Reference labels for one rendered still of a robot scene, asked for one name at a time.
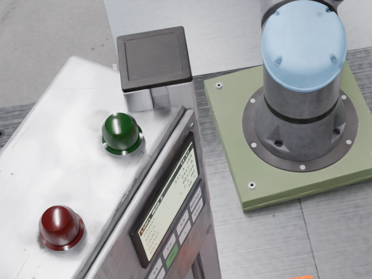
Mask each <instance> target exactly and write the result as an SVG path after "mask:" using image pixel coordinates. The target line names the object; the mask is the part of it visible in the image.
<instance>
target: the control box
mask: <svg viewBox="0 0 372 279"><path fill-rule="evenodd" d="M152 101H153V107H154V108H153V109H150V110H143V111H136V112H128V110H127V106H126V103H125V99H124V96H123V93H122V89H121V80H120V72H119V71H117V70H115V69H112V68H109V67H106V66H104V65H101V64H98V63H95V62H93V61H90V60H87V59H84V58H81V57H79V56H72V57H70V58H69V59H68V61H67V62H66V63H65V65H64V66H63V67H62V69H61V70H60V71H59V73H58V74H57V76H56V77H55V78H54V80H53V81H52V82H51V84H50V85H49V86H48V88H47V89H46V90H45V92H44V93H43V94H42V96H41V97H40V99H39V100H38V101H37V103H36V104H35V105H34V107H33V108H32V109H31V111H30V112H29V113H28V114H27V116H26V118H25V119H24V120H23V122H22V123H21V124H20V125H19V127H18V128H17V130H16V131H15V133H14V134H13V135H12V136H11V138H10V139H9V140H8V142H7V143H6V145H5V146H4V147H3V148H2V150H1V151H0V279H144V278H145V276H146V274H147V273H148V271H149V269H150V268H151V266H152V264H153V262H154V260H155V259H156V257H157V255H158V253H159V252H160V250H161V248H162V246H163V244H164V243H165V241H166V239H167V237H168V235H169V234H170V232H171V230H172V229H173V226H174V225H175V223H176V222H177V220H178V218H179V216H180V214H181V213H182V211H183V209H184V207H185V205H186V204H187V202H188V200H189V198H190V196H191V195H192V193H193V191H194V189H195V187H196V186H197V184H198V183H199V181H200V179H202V181H203V188H204V195H205V202H206V204H205V205H204V207H203V209H202V211H201V213H200V215H199V216H198V218H197V220H196V222H195V224H194V226H193V227H192V229H191V231H190V233H189V235H188V237H187V238H186V240H185V242H184V244H183V246H182V248H181V249H180V251H179V253H178V255H177V257H176V258H175V260H174V262H173V264H172V266H171V267H170V269H169V271H168V273H167V275H166V277H165V278H164V279H185V277H186V275H187V273H188V271H189V269H190V267H191V265H192V264H193V262H194V260H195V258H196V256H197V254H198V252H199V250H200V249H201V247H202V245H203V243H204V241H205V239H206V237H207V235H208V234H209V233H210V231H211V228H212V224H211V217H210V210H209V203H208V196H207V191H206V184H205V177H204V170H203V163H202V155H201V151H200V144H199V137H198V130H197V123H196V118H195V111H194V110H193V109H190V108H189V109H187V110H186V108H185V107H184V106H183V105H173V106H171V105H170V102H169V97H168V94H166V95H159V96H153V97H152ZM117 112H123V113H126V114H129V115H131V116H132V117H133V118H134V119H135V120H136V122H137V124H138V125H139V126H140V128H141V130H142V132H143V136H144V144H143V147H142V149H141V150H140V151H139V152H138V153H137V154H136V155H135V156H133V157H131V158H127V159H116V158H113V157H111V156H109V155H108V154H107V153H106V151H105V149H104V146H103V144H102V125H103V123H104V121H105V120H106V119H107V118H108V117H109V116H110V115H111V114H113V113H117ZM189 131H192V132H193V133H194V139H195V146H196V150H197V156H198V163H199V170H200V175H199V177H198V179H197V180H196V182H195V184H194V185H193V187H192V189H191V191H190V193H189V194H188V196H187V198H186V200H185V202H184V203H183V205H182V207H181V209H180V210H179V212H178V214H177V216H176V217H175V219H174V221H173V222H172V224H171V226H170V228H169V230H168V231H167V233H166V235H165V237H164V239H163V240H162V242H161V244H160V246H159V248H158V249H157V251H156V253H155V254H154V256H153V258H152V260H151V261H150V263H149V265H148V267H147V268H146V269H144V268H142V266H141V263H140V261H139V258H138V256H137V253H136V250H135V248H134V245H133V243H132V240H131V238H130V235H129V232H130V230H131V229H132V227H133V225H134V224H135V222H136V220H137V219H138V217H139V215H140V213H141V212H142V210H143V208H144V207H145V205H146V204H147V202H148V200H149V198H150V197H151V195H152V193H153V192H154V190H155V188H156V187H157V185H158V183H159V181H160V180H161V178H162V177H163V175H164V173H165V172H166V170H167V168H168V167H169V165H170V163H171V161H172V160H173V158H174V156H175V155H176V153H177V152H178V150H179V148H180V146H181V145H182V143H183V141H184V140H185V138H186V136H187V134H188V133H189ZM54 205H66V206H68V207H70V208H72V210H73V211H74V212H75V213H77V214H78V215H79V216H80V217H81V218H82V220H83V222H84V224H85V226H86V236H85V240H84V242H83V243H82V244H81V246H80V247H79V248H78V249H76V250H75V251H73V252H71V253H69V254H63V255H59V254H55V253H52V252H51V251H49V250H48V249H47V248H46V247H45V245H44V244H43V242H42V240H41V237H40V230H39V219H40V217H41V215H42V213H43V212H45V211H46V210H47V209H48V208H49V207H51V206H54Z"/></svg>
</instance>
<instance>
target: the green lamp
mask: <svg viewBox="0 0 372 279"><path fill-rule="evenodd" d="M102 144H103V146H104V149H105V151H106V153H107V154H108V155H109V156H111V157H113V158H116V159H127V158H131V157H133V156H135V155H136V154H137V153H138V152H139V151H140V150H141V149H142V147H143V144H144V136H143V132H142V130H141V128H140V126H139V125H138V124H137V122H136V120H135V119H134V118H133V117H132V116H131V115H129V114H126V113H123V112H117V113H113V114H111V115H110V116H109V117H108V118H107V119H106V120H105V121H104V123H103V125H102Z"/></svg>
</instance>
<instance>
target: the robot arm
mask: <svg viewBox="0 0 372 279"><path fill-rule="evenodd" d="M343 1H344V0H260V13H261V31H262V32H261V34H262V39H261V54H262V59H263V92H262V94H261V96H260V97H259V99H258V101H257V103H256V106H255V109H254V129H255V133H256V136H257V138H258V139H259V141H260V142H261V144H262V145H263V146H264V147H265V148H266V149H267V150H269V151H270V152H271V153H273V154H275V155H277V156H279V157H281V158H284V159H289V160H292V161H309V160H313V159H317V158H320V157H323V156H325V155H326V154H328V153H329V152H331V151H332V150H334V149H335V148H336V146H337V145H338V144H339V143H340V142H341V140H342V138H343V136H344V133H345V128H346V124H347V112H346V109H345V106H344V103H343V100H342V98H341V96H340V94H339V92H340V84H341V79H342V71H343V64H344V61H345V57H346V54H347V39H346V35H345V29H344V26H343V23H342V21H341V20H340V18H339V17H338V11H337V8H338V6H339V5H340V4H341V3H342V2H343Z"/></svg>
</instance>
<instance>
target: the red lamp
mask: <svg viewBox="0 0 372 279"><path fill-rule="evenodd" d="M39 230H40V237H41V240H42V242H43V244H44V245H45V247H46V248H47V249H48V250H49V251H51V252H52V253H55V254H59V255H63V254H69V253H71V252H73V251H75V250H76V249H78V248H79V247H80V246H81V244H82V243H83V242H84V240H85V236H86V226H85V224H84V222H83V220H82V218H81V217H80V216H79V215H78V214H77V213H75V212H74V211H73V210H72V208H70V207H68V206H66V205H54V206H51V207H49V208H48V209H47V210H46V211H45V212H43V213H42V215H41V217H40V219H39Z"/></svg>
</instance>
